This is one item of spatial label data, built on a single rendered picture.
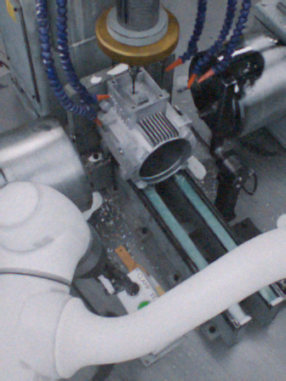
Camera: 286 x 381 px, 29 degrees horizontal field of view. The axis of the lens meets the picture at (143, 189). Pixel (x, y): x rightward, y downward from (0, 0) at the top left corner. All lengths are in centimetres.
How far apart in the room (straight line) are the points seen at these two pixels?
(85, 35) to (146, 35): 30
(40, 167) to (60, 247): 51
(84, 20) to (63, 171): 40
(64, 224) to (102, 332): 15
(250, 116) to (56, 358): 91
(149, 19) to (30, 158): 39
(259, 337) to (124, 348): 76
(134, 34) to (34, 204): 57
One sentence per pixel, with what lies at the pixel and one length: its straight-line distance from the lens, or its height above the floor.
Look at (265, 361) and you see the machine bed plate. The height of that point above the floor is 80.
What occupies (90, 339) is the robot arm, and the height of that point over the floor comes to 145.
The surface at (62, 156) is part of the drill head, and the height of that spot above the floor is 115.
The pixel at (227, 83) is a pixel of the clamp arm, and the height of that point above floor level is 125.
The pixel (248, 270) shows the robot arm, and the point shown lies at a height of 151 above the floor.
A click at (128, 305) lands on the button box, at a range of 116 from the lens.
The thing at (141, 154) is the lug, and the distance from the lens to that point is 133.
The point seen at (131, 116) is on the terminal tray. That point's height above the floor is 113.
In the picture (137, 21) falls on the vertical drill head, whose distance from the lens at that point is 119.
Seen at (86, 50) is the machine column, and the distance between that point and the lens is 148.
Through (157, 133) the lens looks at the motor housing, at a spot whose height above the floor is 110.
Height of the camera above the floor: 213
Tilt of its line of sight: 56 degrees down
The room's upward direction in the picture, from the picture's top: 2 degrees clockwise
